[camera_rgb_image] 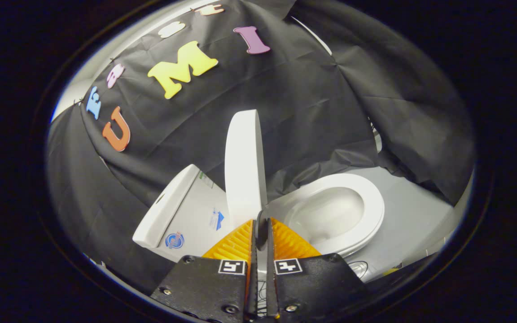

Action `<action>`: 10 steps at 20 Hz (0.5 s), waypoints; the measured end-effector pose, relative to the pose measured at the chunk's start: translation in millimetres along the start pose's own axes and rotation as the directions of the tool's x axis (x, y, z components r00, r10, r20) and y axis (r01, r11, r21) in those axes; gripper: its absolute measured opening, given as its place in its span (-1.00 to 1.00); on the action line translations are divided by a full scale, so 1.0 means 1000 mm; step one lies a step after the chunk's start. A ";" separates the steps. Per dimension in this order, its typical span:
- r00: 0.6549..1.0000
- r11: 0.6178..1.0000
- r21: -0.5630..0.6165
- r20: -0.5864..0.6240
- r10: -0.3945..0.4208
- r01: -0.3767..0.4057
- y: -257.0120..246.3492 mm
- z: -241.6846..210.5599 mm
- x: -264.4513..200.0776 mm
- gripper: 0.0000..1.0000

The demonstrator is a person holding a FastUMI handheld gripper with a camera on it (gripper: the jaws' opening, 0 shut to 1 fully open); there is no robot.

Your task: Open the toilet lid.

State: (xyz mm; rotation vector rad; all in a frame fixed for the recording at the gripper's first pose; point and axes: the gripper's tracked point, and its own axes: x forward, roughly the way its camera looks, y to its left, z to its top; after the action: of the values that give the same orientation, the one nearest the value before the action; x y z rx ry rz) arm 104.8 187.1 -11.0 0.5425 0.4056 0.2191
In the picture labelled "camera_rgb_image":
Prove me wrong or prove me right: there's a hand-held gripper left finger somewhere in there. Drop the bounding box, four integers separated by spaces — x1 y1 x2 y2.
150 219 259 323

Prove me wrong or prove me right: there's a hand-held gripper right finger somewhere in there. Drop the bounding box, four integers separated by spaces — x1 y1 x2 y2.
265 218 369 320

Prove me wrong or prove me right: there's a black lid grip tab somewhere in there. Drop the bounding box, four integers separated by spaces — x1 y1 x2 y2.
257 211 270 249

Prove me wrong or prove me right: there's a white ceramic toilet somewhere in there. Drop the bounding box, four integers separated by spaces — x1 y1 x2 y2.
149 173 382 283

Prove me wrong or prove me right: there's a white toilet tank lid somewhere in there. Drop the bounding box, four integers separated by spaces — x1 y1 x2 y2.
133 164 201 249

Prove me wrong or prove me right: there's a black backdrop cloth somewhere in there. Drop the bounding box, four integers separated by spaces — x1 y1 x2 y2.
45 0 477 294

